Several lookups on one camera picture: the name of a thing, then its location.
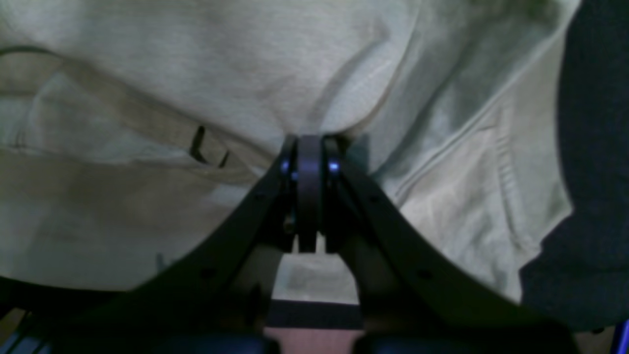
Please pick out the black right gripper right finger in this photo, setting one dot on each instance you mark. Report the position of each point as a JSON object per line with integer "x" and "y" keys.
{"x": 411, "y": 297}

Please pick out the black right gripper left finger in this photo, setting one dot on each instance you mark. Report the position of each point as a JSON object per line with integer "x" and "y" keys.
{"x": 216, "y": 297}

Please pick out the black table cloth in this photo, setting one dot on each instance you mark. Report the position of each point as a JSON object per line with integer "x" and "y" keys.
{"x": 599, "y": 172}

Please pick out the light green T-shirt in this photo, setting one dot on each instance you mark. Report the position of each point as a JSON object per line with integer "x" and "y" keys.
{"x": 245, "y": 98}

